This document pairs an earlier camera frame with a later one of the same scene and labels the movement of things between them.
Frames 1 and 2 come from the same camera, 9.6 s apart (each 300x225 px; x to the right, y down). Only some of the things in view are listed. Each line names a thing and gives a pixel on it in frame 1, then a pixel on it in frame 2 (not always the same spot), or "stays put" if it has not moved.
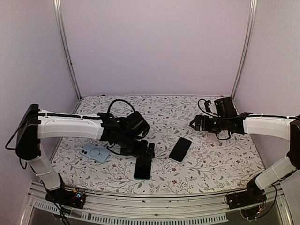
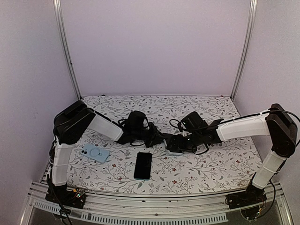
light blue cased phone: [95, 153] stays put
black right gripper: [198, 118] to [176, 143]
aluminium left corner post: [66, 40] stays put
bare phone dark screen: [142, 168] stays put
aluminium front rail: [110, 209] stays put
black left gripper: [141, 153] to [155, 137]
